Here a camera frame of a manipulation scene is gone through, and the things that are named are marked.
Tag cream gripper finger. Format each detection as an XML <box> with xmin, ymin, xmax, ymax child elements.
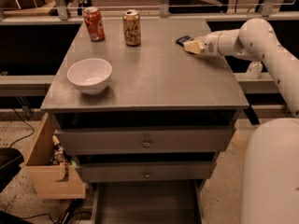
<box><xmin>184</xmin><ymin>40</ymin><xmax>205</xmax><ymax>54</ymax></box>

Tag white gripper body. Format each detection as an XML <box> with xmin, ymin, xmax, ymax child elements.
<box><xmin>195</xmin><ymin>32</ymin><xmax>221</xmax><ymax>57</ymax></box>

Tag blue rxbar wrapper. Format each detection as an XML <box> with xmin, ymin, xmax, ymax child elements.
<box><xmin>176</xmin><ymin>35</ymin><xmax>192</xmax><ymax>47</ymax></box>

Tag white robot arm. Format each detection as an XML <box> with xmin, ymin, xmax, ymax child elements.
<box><xmin>182</xmin><ymin>18</ymin><xmax>299</xmax><ymax>224</ymax></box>

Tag grey drawer cabinet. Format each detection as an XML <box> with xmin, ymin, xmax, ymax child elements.
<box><xmin>40</xmin><ymin>17</ymin><xmax>249</xmax><ymax>224</ymax></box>

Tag grey middle drawer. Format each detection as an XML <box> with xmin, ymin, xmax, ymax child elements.
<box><xmin>76</xmin><ymin>161</ymin><xmax>216</xmax><ymax>183</ymax></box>

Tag grey drawer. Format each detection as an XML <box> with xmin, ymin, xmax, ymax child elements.
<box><xmin>76</xmin><ymin>161</ymin><xmax>216</xmax><ymax>183</ymax></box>
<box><xmin>91</xmin><ymin>180</ymin><xmax>204</xmax><ymax>224</ymax></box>
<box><xmin>55</xmin><ymin>126</ymin><xmax>235</xmax><ymax>156</ymax></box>

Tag grey top drawer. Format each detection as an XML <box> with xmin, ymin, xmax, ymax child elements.
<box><xmin>55</xmin><ymin>126</ymin><xmax>235</xmax><ymax>156</ymax></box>

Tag grey bottom drawer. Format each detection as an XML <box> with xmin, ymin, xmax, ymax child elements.
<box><xmin>91</xmin><ymin>180</ymin><xmax>204</xmax><ymax>224</ymax></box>

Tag clear sanitizer bottle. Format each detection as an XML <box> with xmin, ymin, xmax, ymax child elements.
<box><xmin>246</xmin><ymin>62</ymin><xmax>263</xmax><ymax>79</ymax></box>

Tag orange LaCroix can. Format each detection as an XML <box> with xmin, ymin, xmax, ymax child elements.
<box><xmin>122</xmin><ymin>9</ymin><xmax>141</xmax><ymax>46</ymax></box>

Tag red soda can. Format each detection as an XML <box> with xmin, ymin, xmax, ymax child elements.
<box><xmin>83</xmin><ymin>7</ymin><xmax>105</xmax><ymax>42</ymax></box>

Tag white bowl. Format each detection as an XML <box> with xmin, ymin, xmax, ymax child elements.
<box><xmin>67</xmin><ymin>58</ymin><xmax>112</xmax><ymax>95</ymax></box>

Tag items inside wooden crate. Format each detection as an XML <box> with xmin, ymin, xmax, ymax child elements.
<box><xmin>49</xmin><ymin>135</ymin><xmax>70</xmax><ymax>165</ymax></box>

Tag wooden crate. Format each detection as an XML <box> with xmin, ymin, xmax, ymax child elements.
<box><xmin>26</xmin><ymin>114</ymin><xmax>86</xmax><ymax>199</ymax></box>

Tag black chair edge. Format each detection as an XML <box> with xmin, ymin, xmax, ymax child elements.
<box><xmin>0</xmin><ymin>147</ymin><xmax>24</xmax><ymax>192</ymax></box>

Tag black cable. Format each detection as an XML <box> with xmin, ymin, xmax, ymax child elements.
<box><xmin>8</xmin><ymin>108</ymin><xmax>36</xmax><ymax>148</ymax></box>

